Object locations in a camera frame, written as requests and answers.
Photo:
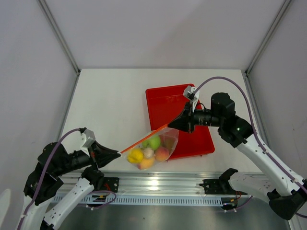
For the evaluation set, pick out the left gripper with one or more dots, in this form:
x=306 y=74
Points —
x=104 y=155

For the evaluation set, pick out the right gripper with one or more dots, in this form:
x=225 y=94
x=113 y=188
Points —
x=184 y=122

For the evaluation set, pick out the brown kiwi fruit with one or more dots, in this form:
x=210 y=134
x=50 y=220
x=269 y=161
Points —
x=169 y=142

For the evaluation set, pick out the yellow bumpy gourd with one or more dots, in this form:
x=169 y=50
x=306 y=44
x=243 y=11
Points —
x=135 y=155

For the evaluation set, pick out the green apple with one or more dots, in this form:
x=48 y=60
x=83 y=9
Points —
x=153 y=142

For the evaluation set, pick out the clear zip top bag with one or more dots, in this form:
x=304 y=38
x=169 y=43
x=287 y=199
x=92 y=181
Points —
x=161 y=132

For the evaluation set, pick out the pink peach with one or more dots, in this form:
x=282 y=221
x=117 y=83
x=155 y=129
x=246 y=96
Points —
x=162 y=154

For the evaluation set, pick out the orange fruit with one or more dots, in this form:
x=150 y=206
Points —
x=146 y=163

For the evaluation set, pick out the beige garlic bulb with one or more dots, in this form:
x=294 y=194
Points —
x=148 y=153

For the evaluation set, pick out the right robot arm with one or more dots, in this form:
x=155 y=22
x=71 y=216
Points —
x=241 y=135

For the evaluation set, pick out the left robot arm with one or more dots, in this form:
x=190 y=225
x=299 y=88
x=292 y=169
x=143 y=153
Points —
x=55 y=161

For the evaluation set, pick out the red plastic tray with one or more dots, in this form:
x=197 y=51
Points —
x=165 y=104

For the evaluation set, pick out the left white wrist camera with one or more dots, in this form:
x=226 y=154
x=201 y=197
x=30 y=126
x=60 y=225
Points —
x=87 y=139

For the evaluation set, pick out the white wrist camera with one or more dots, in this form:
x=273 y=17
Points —
x=193 y=96
x=87 y=139

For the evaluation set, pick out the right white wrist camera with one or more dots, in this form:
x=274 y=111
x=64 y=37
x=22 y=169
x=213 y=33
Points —
x=193 y=96

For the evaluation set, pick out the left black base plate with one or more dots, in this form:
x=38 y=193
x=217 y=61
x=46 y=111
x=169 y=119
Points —
x=111 y=184

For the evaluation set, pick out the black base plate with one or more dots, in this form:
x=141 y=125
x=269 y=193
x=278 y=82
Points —
x=111 y=184
x=217 y=187

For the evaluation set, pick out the aluminium mounting rail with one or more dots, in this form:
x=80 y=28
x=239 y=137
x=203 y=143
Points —
x=163 y=183

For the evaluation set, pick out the slotted cable duct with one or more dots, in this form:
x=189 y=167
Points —
x=154 y=200

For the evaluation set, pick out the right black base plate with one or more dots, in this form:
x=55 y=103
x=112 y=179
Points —
x=217 y=187

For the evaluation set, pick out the left aluminium frame post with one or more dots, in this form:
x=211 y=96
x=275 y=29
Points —
x=58 y=34

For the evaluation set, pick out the aluminium frame post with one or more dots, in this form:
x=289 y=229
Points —
x=281 y=13
x=58 y=34

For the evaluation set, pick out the right aluminium frame post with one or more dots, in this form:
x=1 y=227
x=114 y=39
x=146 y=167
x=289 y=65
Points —
x=281 y=13

